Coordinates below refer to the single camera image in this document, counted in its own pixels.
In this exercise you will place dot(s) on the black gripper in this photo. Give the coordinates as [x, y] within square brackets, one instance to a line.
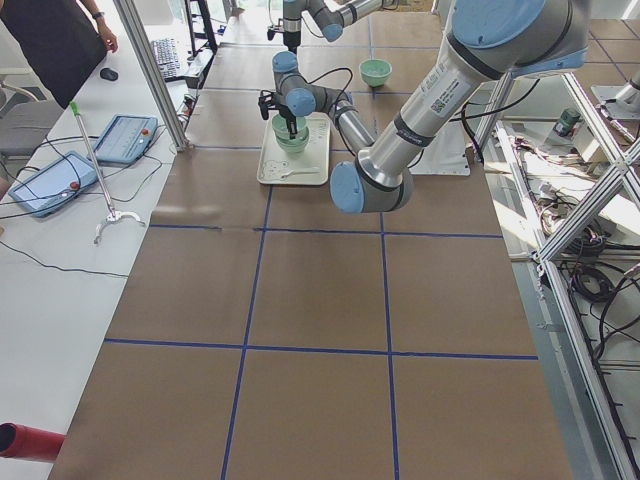
[286, 114]
[291, 34]

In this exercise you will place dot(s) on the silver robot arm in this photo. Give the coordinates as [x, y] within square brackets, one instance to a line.
[331, 23]
[546, 38]

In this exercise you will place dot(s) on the green bowl on tray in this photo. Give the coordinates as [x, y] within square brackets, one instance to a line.
[292, 146]

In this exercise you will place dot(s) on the cream bear serving tray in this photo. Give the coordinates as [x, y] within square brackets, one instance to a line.
[274, 161]

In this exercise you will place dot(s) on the white plastic spoon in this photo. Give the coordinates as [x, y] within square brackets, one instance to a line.
[305, 171]

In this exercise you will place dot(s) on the green bowl with ice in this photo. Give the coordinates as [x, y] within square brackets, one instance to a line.
[375, 72]

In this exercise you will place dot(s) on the black keyboard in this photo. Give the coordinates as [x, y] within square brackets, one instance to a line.
[167, 58]

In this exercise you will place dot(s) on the blue teach pendant far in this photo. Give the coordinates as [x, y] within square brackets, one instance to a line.
[125, 139]

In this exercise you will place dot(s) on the blue teach pendant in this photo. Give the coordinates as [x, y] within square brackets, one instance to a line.
[55, 185]
[125, 139]

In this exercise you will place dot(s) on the black computer mouse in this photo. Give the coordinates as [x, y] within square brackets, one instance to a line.
[109, 74]

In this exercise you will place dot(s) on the grabber reaching tool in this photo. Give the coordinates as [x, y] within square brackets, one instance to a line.
[114, 216]

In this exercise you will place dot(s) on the person in black clothes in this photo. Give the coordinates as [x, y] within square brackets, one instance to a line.
[63, 41]

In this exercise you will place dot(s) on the blue teach pendant near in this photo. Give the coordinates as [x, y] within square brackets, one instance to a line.
[55, 185]

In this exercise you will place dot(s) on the red cylinder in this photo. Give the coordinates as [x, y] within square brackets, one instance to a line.
[31, 444]

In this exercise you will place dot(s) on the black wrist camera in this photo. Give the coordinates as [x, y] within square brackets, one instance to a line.
[273, 31]
[266, 103]

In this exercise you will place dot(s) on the aluminium frame post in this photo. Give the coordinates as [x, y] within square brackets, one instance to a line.
[135, 30]

